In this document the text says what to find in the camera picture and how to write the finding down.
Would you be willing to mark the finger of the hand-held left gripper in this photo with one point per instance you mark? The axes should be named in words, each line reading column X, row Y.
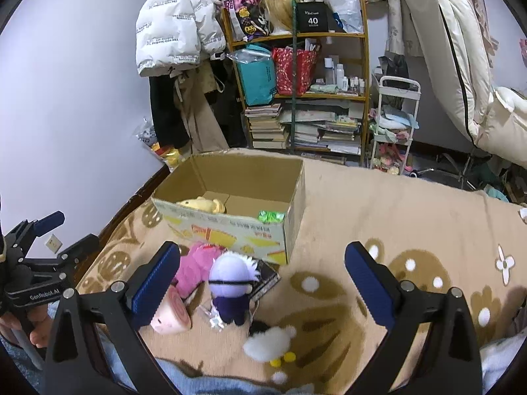
column 49, row 220
column 80, row 249

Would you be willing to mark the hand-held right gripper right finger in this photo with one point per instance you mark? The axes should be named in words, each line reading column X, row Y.
column 366, row 284

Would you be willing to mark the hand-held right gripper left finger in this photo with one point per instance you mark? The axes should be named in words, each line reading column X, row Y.
column 154, row 286

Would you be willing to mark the white-haired plush doll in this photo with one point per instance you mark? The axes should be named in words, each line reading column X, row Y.
column 230, row 271

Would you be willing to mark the black tissue pack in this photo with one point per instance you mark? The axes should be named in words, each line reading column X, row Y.
column 265, row 282

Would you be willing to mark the printed cardboard box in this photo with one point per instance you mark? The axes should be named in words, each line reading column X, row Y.
column 247, row 230

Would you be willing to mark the white fluffy plush toy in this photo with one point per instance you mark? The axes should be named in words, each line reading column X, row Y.
column 267, row 341

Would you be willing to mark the person's left hand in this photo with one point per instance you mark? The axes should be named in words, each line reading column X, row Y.
column 39, row 335

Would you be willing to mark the beige printed blanket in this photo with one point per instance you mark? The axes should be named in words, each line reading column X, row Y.
column 350, row 214

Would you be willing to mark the yellow plush toy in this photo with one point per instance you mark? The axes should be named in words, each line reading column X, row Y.
column 201, row 204

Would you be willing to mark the person's light blue clothing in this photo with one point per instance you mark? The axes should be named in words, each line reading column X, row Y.
column 206, row 380

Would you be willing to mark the green snack packet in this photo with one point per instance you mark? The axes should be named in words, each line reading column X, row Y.
column 271, row 216

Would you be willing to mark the pile of plastic packets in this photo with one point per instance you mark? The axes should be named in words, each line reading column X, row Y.
column 164, row 156

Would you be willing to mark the black chair base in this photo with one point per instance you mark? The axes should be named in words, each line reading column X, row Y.
column 448, row 158

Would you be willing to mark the black hanging coat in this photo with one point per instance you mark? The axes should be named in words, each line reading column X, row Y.
column 164, row 111

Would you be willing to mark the beige hanging garment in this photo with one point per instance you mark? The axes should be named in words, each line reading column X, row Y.
column 201, row 119

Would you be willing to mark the stack of books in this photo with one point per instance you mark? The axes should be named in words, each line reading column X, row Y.
column 267, row 127

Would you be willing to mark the white trolley cart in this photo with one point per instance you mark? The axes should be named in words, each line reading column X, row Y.
column 397, row 82

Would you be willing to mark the group of cosmetic bottles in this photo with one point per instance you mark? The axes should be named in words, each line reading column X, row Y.
column 339, row 76

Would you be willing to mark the green pole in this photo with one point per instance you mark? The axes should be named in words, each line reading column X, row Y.
column 294, row 70

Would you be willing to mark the red gift bag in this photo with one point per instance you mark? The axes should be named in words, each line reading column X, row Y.
column 292, row 70

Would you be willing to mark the teal bag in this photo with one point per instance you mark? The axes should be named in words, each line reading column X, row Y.
column 257, row 78

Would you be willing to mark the white puffer jacket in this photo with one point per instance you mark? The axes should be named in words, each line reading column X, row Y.
column 169, row 20

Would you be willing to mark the black box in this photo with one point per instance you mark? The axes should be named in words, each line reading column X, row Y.
column 313, row 18

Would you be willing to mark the clear plastic bag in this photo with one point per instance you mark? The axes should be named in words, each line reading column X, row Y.
column 343, row 0

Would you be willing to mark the colourful printed bag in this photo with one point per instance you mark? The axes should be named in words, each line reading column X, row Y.
column 247, row 12

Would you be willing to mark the blonde wig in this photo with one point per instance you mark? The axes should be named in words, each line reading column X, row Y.
column 276, row 6

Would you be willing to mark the white wall socket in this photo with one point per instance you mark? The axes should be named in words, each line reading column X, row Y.
column 52, row 244

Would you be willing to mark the yellow frame shelf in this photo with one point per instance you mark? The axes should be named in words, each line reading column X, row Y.
column 325, row 98

